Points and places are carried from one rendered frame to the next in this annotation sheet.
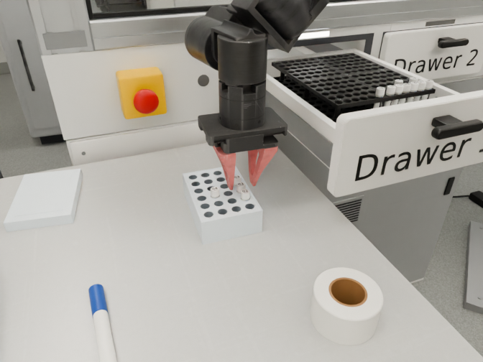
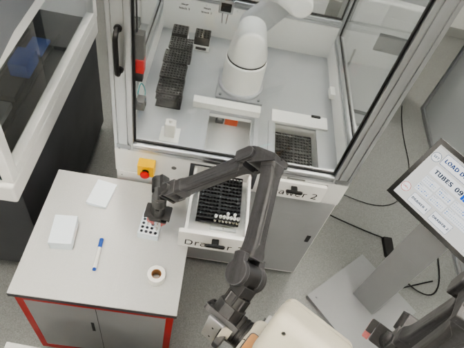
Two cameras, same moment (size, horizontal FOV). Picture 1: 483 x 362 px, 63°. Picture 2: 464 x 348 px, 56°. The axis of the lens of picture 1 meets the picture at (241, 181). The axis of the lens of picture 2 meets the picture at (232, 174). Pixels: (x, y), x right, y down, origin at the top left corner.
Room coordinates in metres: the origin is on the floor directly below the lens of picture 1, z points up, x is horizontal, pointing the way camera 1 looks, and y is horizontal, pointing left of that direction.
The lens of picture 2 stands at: (-0.36, -0.45, 2.37)
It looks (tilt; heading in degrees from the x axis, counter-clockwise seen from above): 51 degrees down; 14
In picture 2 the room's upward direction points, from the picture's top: 15 degrees clockwise
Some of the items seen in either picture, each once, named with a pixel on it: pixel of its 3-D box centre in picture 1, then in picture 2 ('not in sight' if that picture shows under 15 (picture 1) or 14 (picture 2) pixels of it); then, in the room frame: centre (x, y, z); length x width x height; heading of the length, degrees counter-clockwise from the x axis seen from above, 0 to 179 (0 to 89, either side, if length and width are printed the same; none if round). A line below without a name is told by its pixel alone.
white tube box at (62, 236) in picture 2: not in sight; (63, 232); (0.25, 0.30, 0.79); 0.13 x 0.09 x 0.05; 26
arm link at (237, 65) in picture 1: (239, 56); (159, 199); (0.47, 0.00, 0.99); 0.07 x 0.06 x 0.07; 32
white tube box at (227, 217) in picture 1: (220, 201); (150, 224); (0.46, 0.03, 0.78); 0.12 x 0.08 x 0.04; 18
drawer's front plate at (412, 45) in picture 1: (435, 54); (292, 189); (0.89, -0.43, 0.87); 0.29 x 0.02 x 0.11; 111
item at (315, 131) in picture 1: (340, 93); (219, 199); (0.67, -0.17, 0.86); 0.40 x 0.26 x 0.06; 21
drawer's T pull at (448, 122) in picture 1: (450, 125); (215, 244); (0.45, -0.26, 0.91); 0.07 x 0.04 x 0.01; 111
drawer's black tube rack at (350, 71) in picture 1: (343, 92); (219, 200); (0.66, -0.18, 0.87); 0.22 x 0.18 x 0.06; 21
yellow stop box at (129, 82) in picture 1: (141, 93); (146, 168); (0.64, 0.17, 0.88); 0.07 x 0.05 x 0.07; 111
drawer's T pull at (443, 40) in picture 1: (448, 42); (294, 190); (0.86, -0.44, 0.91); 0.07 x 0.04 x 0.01; 111
